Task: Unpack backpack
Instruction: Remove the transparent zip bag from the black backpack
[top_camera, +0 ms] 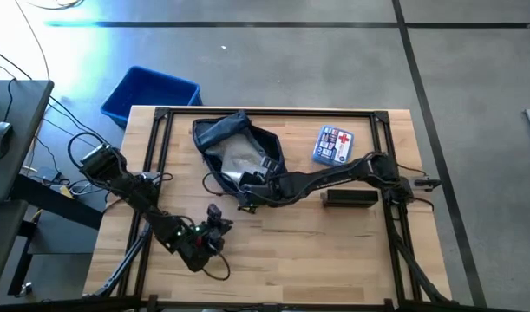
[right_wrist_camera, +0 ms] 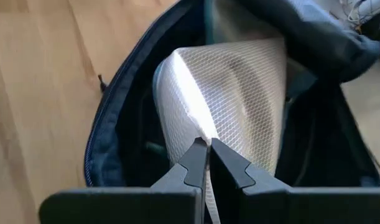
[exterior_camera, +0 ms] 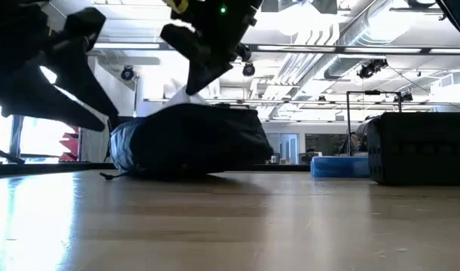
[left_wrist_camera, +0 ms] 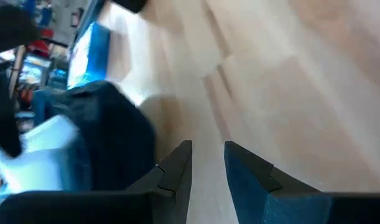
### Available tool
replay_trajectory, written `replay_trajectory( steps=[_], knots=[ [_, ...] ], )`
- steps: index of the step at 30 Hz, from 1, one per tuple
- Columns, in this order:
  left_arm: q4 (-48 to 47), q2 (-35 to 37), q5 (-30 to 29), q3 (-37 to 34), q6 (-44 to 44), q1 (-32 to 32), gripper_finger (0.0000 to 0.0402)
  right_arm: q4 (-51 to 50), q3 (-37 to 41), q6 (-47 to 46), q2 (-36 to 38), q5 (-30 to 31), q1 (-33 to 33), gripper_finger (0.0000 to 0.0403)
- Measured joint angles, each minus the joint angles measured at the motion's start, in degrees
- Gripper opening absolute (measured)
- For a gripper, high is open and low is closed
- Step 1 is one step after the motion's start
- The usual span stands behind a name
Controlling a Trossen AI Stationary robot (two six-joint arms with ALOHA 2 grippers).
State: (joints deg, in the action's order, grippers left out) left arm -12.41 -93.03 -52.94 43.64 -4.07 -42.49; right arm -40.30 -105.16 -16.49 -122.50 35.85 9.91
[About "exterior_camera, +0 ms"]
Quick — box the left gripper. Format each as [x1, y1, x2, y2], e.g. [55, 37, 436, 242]
[0, 0, 120, 133]

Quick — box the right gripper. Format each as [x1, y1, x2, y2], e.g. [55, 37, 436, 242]
[160, 0, 265, 96]

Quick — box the navy blue backpack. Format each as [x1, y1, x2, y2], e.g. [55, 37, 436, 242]
[100, 102, 275, 181]

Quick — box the blue first aid kit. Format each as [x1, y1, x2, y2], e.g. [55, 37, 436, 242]
[310, 155, 370, 179]

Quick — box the black weekly pill organizer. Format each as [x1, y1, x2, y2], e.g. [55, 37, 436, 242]
[367, 111, 460, 186]

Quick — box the red stacked object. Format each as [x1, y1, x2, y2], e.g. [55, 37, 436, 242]
[59, 126, 81, 163]

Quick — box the silver ventilation duct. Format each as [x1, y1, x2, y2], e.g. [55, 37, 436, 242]
[323, 0, 407, 80]

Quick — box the black background station frame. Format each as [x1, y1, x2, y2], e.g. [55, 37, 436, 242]
[345, 90, 403, 157]

